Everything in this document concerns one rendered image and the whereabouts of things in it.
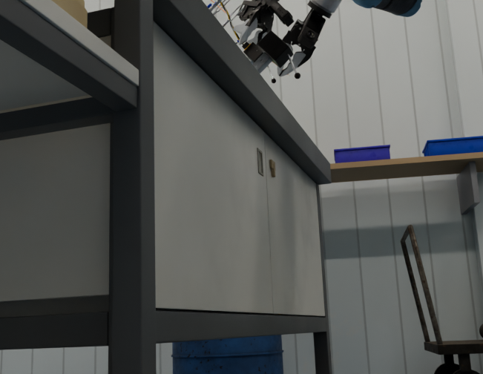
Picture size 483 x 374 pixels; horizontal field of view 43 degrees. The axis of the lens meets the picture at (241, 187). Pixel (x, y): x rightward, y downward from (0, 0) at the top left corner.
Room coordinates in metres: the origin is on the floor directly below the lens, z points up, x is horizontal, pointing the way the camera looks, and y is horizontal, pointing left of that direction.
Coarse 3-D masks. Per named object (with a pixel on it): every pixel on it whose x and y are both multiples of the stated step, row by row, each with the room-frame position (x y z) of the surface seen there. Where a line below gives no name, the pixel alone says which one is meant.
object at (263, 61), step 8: (272, 32) 1.25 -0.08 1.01; (264, 40) 1.26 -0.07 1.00; (272, 40) 1.25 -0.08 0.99; (280, 40) 1.25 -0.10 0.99; (264, 48) 1.26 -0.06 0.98; (272, 48) 1.25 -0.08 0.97; (280, 48) 1.25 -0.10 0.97; (288, 48) 1.25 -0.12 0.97; (264, 56) 1.27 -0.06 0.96; (272, 56) 1.26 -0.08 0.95; (280, 56) 1.26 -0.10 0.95; (288, 56) 1.27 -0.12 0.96; (256, 64) 1.28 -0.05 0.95; (264, 64) 1.28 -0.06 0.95; (280, 64) 1.28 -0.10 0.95; (296, 72) 1.26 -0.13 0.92
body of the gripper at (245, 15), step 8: (256, 0) 1.66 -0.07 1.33; (264, 0) 1.65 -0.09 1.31; (240, 8) 1.66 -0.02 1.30; (248, 8) 1.65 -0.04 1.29; (256, 8) 1.63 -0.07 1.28; (264, 8) 1.63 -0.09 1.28; (240, 16) 1.67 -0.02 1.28; (248, 16) 1.65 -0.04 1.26; (264, 16) 1.64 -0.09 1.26; (272, 16) 1.67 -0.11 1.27; (264, 24) 1.66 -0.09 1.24
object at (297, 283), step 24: (264, 144) 1.30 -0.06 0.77; (288, 168) 1.49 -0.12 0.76; (288, 192) 1.48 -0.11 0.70; (312, 192) 1.76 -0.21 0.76; (288, 216) 1.46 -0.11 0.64; (312, 216) 1.74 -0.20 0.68; (288, 240) 1.45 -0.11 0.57; (312, 240) 1.72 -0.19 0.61; (288, 264) 1.44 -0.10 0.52; (312, 264) 1.70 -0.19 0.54; (288, 288) 1.43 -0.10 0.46; (312, 288) 1.68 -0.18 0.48; (288, 312) 1.41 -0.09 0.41; (312, 312) 1.66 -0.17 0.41
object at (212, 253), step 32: (160, 32) 0.81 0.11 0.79; (160, 64) 0.80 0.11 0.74; (192, 64) 0.92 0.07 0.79; (160, 96) 0.80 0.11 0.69; (192, 96) 0.91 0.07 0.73; (224, 96) 1.06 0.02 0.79; (160, 128) 0.80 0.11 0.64; (192, 128) 0.91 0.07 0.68; (224, 128) 1.05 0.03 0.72; (256, 128) 1.24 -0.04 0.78; (160, 160) 0.80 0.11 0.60; (192, 160) 0.91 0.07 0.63; (224, 160) 1.04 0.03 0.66; (256, 160) 1.23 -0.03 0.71; (160, 192) 0.80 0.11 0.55; (192, 192) 0.90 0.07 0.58; (224, 192) 1.04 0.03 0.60; (256, 192) 1.22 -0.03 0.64; (160, 224) 0.80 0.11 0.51; (192, 224) 0.90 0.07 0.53; (224, 224) 1.03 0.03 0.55; (256, 224) 1.21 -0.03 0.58; (160, 256) 0.80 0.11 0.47; (192, 256) 0.90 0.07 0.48; (224, 256) 1.03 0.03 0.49; (256, 256) 1.20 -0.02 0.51; (160, 288) 0.80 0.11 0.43; (192, 288) 0.90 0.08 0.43; (224, 288) 1.02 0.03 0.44; (256, 288) 1.19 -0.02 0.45
